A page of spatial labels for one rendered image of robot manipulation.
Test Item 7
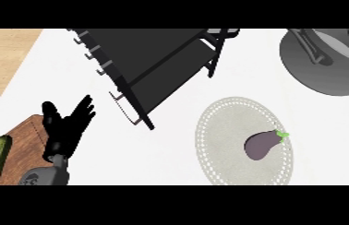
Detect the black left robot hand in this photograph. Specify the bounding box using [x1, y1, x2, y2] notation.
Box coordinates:
[41, 94, 96, 164]

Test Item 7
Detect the black tiered shelf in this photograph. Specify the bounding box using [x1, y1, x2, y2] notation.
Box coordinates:
[67, 28, 241, 131]

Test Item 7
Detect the round grey placemat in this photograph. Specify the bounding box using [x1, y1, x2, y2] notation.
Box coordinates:
[194, 96, 294, 186]

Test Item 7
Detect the brown wooden cutting board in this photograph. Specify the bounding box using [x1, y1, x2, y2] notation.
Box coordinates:
[0, 113, 58, 186]

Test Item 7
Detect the green vegetable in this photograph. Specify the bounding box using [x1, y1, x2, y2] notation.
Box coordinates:
[0, 135, 12, 177]

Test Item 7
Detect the purple eggplant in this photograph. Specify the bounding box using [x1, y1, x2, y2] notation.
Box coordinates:
[243, 129, 290, 161]

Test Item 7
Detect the grey pan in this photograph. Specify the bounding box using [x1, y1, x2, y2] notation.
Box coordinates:
[278, 28, 349, 97]

